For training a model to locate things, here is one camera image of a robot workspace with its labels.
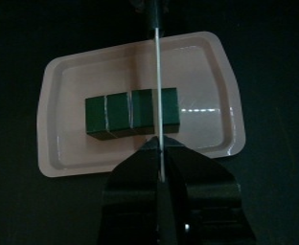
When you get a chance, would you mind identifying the dark green sushi roll piece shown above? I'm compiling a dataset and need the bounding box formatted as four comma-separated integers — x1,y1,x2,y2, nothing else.
131,89,158,136
159,87,182,134
104,92,135,138
84,95,115,141

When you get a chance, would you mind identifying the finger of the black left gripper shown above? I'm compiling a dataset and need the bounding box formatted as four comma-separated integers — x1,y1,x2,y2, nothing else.
162,135,258,245
98,136,163,245

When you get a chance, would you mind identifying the pink plastic tray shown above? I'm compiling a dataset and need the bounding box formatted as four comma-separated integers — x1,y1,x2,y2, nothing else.
36,31,248,179

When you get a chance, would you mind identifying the black-handled toy knife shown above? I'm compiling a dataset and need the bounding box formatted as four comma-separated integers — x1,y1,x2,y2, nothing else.
146,0,167,185

